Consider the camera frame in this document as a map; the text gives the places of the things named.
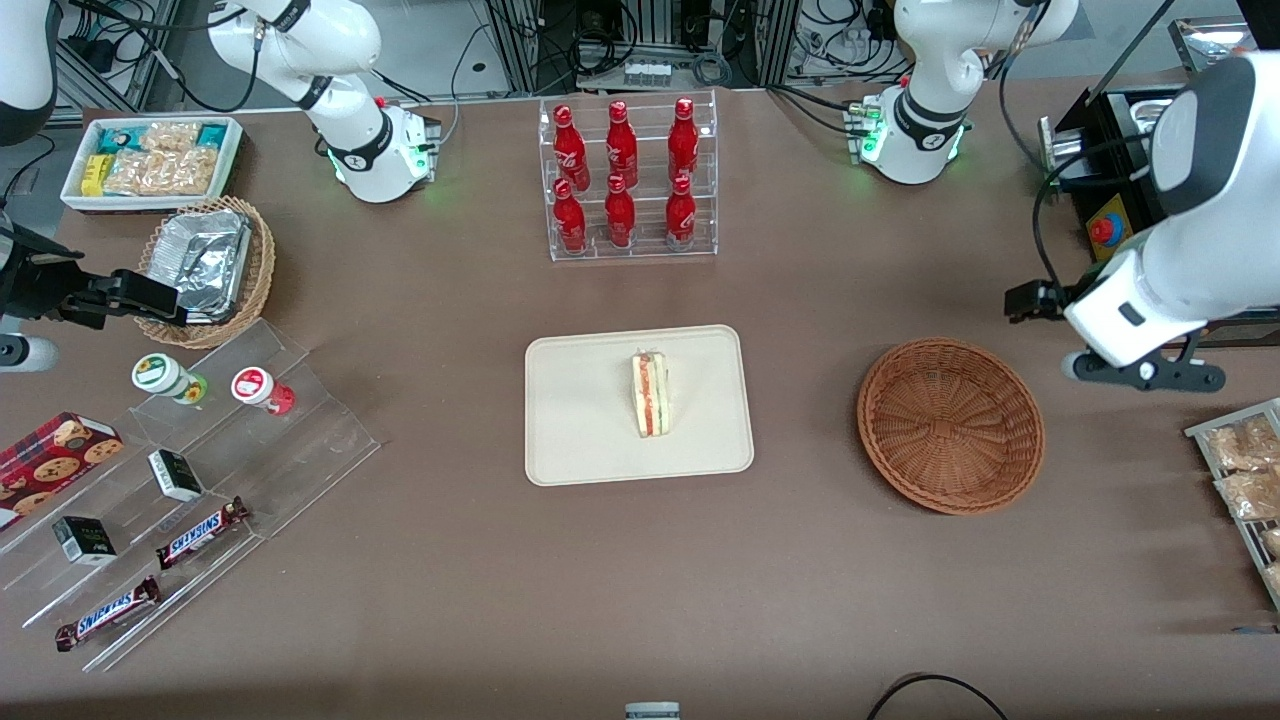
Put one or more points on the green lid yogurt cup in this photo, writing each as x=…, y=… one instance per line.
x=160, y=374

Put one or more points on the shiny steel container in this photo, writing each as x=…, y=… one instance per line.
x=1205, y=38

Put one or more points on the red emergency stop button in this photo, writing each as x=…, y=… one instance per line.
x=1103, y=229

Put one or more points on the triangular sandwich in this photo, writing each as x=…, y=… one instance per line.
x=650, y=395

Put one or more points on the beige rectangular tray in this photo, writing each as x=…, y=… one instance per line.
x=580, y=405

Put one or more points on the aluminium foil container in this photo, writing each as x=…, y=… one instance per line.
x=205, y=260

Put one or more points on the red lid yogurt cup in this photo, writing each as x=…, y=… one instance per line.
x=255, y=387

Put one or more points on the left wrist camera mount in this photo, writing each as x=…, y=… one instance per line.
x=1150, y=375

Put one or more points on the large clear nut bag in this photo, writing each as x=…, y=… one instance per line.
x=165, y=172

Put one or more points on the clear bag of snacks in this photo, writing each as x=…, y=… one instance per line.
x=1255, y=495
x=1245, y=442

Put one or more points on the white power strip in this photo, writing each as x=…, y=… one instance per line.
x=648, y=73

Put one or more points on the red cola bottle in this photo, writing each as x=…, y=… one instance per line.
x=621, y=148
x=570, y=150
x=680, y=218
x=620, y=218
x=569, y=222
x=683, y=145

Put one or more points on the black yellow control box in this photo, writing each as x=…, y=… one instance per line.
x=1110, y=140

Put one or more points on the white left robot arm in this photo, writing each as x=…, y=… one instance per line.
x=1225, y=130

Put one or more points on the red cookie box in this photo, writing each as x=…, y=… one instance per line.
x=50, y=465

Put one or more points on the snickers chocolate bar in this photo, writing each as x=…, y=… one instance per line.
x=108, y=612
x=200, y=533

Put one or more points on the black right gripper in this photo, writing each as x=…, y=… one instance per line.
x=38, y=287

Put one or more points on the yellow snack packet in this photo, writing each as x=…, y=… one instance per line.
x=94, y=175

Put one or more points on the small clear nut bag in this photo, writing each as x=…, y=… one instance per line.
x=170, y=135

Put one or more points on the white rectangular snack bin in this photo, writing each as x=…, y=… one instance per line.
x=75, y=200

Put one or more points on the clear acrylic bottle rack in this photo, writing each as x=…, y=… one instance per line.
x=645, y=255

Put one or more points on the teal snack packet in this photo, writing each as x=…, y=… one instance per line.
x=118, y=138
x=213, y=135

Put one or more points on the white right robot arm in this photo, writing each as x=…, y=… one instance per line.
x=350, y=40

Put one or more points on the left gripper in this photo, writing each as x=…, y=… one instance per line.
x=1040, y=299

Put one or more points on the light wicker basket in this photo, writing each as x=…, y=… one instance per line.
x=262, y=270

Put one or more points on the clear acrylic step display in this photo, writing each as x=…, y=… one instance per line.
x=300, y=450

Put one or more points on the small black carton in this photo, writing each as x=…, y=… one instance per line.
x=85, y=540
x=175, y=475

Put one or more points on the round brown wicker basket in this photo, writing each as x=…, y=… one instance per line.
x=950, y=430

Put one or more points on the grey device edge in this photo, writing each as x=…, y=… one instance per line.
x=652, y=711

